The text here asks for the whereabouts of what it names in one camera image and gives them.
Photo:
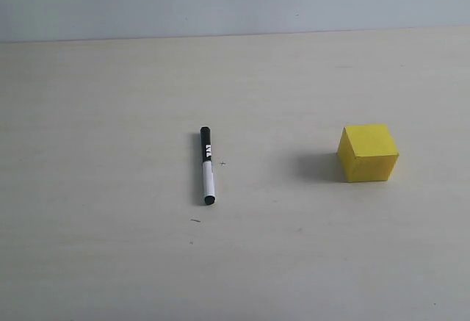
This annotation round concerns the black and white marker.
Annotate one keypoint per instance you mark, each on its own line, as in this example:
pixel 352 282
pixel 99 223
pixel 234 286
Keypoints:
pixel 207 169

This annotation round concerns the yellow cube block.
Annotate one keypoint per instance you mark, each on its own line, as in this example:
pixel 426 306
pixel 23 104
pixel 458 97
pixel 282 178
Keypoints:
pixel 367 153

